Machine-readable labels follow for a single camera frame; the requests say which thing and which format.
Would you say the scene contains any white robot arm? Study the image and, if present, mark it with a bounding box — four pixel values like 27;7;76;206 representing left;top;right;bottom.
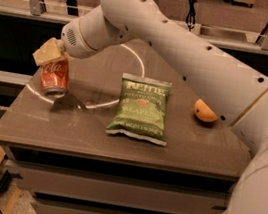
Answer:
34;0;268;214

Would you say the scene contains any green jalapeno chip bag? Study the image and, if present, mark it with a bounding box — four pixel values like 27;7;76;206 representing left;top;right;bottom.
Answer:
106;73;172;146

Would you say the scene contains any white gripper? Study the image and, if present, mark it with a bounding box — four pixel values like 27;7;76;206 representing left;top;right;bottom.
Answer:
33;18;97;67

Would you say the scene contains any metal rail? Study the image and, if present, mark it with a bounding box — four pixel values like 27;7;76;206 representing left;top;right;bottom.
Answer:
0;6;268;55

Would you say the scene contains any orange fruit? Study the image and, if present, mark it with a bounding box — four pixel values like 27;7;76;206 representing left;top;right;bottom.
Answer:
193;99;218;123

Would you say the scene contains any hanging black cable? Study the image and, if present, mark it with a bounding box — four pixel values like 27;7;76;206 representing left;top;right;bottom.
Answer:
181;0;200;35

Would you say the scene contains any red coke can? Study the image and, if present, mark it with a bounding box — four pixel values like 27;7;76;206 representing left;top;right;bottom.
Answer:
40;59;69;96

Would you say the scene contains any grey drawer cabinet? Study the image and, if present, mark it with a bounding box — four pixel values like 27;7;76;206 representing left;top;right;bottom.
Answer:
0;40;251;214

